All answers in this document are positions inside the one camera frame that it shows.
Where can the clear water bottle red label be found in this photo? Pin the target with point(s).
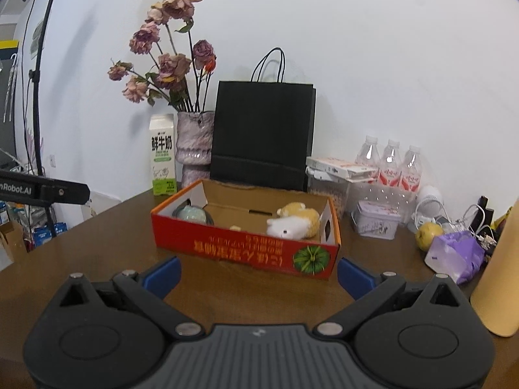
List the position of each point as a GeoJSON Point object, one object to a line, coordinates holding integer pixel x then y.
{"type": "Point", "coordinates": [390, 166]}
{"type": "Point", "coordinates": [410, 170]}
{"type": "Point", "coordinates": [368, 154]}

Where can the yellow green apple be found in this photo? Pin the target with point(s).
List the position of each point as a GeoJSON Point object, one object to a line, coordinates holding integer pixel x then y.
{"type": "Point", "coordinates": [429, 237]}

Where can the white card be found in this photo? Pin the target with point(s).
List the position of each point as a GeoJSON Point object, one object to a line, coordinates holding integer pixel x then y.
{"type": "Point", "coordinates": [103, 204]}

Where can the black light stand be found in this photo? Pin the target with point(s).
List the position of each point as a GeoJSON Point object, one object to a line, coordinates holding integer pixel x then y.
{"type": "Point", "coordinates": [38, 89]}

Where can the pale green bundle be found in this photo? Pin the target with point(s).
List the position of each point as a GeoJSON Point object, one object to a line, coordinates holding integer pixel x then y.
{"type": "Point", "coordinates": [188, 214]}

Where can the wall outlet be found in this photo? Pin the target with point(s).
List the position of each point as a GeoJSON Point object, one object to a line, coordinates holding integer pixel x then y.
{"type": "Point", "coordinates": [51, 159]}

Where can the black device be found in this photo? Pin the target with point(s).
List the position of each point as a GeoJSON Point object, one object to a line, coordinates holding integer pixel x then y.
{"type": "Point", "coordinates": [484, 208]}

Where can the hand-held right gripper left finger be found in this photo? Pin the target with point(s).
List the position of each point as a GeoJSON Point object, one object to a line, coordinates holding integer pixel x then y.
{"type": "Point", "coordinates": [164, 275]}

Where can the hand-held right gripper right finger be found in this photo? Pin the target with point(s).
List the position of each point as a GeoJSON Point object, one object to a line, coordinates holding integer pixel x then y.
{"type": "Point", "coordinates": [353, 277]}

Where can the pale floral tin box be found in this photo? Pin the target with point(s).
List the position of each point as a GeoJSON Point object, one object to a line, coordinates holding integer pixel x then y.
{"type": "Point", "coordinates": [375, 221]}

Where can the dried pink flowers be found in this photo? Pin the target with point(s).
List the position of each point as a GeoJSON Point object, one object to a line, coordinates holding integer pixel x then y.
{"type": "Point", "coordinates": [170, 65]}

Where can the pink mottled vase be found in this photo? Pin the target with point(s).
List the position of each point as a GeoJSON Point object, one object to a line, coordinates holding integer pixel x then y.
{"type": "Point", "coordinates": [194, 150]}

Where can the white and tan plush toy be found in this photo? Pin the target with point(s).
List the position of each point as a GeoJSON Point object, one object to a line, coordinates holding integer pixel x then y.
{"type": "Point", "coordinates": [296, 221]}

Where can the black paper bag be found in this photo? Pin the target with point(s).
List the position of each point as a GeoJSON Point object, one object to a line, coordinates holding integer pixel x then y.
{"type": "Point", "coordinates": [263, 129]}

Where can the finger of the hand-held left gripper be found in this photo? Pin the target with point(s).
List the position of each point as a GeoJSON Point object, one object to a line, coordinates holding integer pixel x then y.
{"type": "Point", "coordinates": [65, 191]}

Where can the orange cardboard box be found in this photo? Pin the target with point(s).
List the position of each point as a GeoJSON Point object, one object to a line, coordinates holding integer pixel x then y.
{"type": "Point", "coordinates": [243, 251]}

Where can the white and green milk carton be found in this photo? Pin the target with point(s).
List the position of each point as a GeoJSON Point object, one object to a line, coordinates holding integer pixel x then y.
{"type": "Point", "coordinates": [163, 158]}

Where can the purple tissue pack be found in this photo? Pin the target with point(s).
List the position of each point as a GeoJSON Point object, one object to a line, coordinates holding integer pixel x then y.
{"type": "Point", "coordinates": [456, 257]}

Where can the clear container of nuts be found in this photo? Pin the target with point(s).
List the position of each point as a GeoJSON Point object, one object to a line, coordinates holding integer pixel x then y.
{"type": "Point", "coordinates": [328, 196]}

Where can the tan paper roll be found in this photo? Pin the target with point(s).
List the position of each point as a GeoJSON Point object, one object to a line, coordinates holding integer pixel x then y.
{"type": "Point", "coordinates": [500, 283]}

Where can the white flat carton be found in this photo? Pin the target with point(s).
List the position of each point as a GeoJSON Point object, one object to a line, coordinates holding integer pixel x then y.
{"type": "Point", "coordinates": [336, 166]}

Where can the white small fan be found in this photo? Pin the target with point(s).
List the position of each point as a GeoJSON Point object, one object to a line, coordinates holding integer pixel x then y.
{"type": "Point", "coordinates": [429, 200]}

